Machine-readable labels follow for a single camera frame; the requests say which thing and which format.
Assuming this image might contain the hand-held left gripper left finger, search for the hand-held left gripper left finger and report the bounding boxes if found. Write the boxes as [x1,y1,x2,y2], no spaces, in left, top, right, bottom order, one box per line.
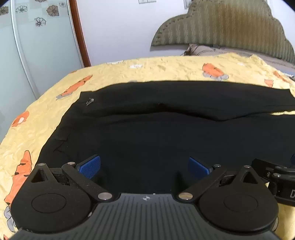
[27,155,114,203]

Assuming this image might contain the black pants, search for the black pants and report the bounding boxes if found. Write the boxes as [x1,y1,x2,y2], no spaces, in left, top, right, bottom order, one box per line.
[37,80,295,196]

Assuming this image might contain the frosted flower-print wardrobe door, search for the frosted flower-print wardrobe door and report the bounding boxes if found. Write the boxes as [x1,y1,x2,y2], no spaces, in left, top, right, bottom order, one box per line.
[0,0,84,142]

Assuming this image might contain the olive quilted headboard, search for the olive quilted headboard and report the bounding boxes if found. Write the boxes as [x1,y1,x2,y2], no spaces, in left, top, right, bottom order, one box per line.
[150,0,295,63]

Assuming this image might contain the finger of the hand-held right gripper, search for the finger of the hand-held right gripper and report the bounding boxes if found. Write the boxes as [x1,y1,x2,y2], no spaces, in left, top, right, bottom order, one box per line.
[251,154,295,183]

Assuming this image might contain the brown wooden door frame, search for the brown wooden door frame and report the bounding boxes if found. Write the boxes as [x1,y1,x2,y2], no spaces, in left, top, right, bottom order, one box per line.
[69,0,92,68]

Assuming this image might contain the yellow carrot-print blanket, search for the yellow carrot-print blanket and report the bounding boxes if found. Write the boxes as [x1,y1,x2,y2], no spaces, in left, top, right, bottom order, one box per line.
[0,53,295,239]

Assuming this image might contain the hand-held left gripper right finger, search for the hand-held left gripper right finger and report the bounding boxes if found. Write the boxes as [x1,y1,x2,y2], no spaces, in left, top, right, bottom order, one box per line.
[178,157,268,204]

